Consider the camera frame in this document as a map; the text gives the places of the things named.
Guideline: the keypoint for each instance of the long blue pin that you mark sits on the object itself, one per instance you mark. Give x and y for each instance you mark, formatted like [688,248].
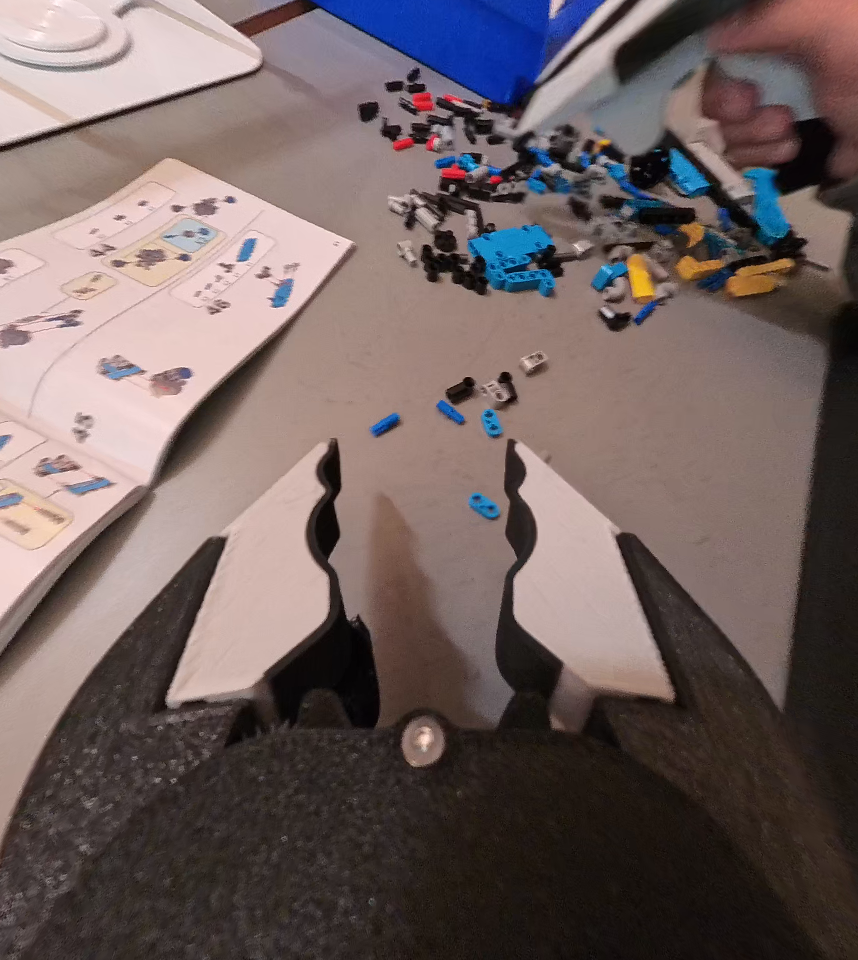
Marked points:
[450,412]

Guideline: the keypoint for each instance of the large blue frame block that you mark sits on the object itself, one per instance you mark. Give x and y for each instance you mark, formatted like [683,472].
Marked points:
[511,251]

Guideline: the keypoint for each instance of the short blue pin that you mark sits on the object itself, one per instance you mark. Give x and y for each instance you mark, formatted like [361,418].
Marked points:
[384,424]

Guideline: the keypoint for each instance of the instruction booklet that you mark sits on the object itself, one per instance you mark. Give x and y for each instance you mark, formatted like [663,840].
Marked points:
[136,315]

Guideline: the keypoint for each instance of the light blue blade piece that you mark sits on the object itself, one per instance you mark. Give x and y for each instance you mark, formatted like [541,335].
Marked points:
[768,208]

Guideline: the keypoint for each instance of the thin light blue beam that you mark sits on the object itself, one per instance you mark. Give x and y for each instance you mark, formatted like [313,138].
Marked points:
[491,423]

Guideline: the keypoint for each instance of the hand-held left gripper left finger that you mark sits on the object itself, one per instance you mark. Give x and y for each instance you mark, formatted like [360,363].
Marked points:
[256,600]

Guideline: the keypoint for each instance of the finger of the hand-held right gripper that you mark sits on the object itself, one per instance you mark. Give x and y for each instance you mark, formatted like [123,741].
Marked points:
[594,90]
[586,41]

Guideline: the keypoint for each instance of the blue bin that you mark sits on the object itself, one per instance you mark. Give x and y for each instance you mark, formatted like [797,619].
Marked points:
[459,37]

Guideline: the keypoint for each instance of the white stand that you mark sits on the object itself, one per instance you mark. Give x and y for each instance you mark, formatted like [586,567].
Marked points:
[98,82]

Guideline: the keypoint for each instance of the black wheel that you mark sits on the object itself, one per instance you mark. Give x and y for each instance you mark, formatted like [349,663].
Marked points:
[650,166]

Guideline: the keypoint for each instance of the pile of small building parts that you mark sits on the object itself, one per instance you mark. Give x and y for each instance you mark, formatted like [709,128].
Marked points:
[474,180]

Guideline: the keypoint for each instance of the small blue piece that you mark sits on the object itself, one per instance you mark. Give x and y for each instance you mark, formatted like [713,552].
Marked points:
[483,505]

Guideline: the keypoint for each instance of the light grey panel block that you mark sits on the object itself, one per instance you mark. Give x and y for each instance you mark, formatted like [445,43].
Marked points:
[725,171]

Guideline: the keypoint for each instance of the black perforated pad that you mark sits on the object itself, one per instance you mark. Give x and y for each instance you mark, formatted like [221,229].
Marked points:
[849,562]

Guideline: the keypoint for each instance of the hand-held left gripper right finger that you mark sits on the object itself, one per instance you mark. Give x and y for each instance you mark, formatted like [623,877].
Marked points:
[586,607]

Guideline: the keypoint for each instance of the small grey connector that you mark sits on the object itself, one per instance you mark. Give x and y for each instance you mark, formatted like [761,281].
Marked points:
[496,394]
[532,364]

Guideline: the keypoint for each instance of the light blue panel block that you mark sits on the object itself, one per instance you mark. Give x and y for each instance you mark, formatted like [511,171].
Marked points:
[688,174]

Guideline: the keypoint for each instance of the person's right hand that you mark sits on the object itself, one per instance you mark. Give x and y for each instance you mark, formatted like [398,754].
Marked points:
[849,60]

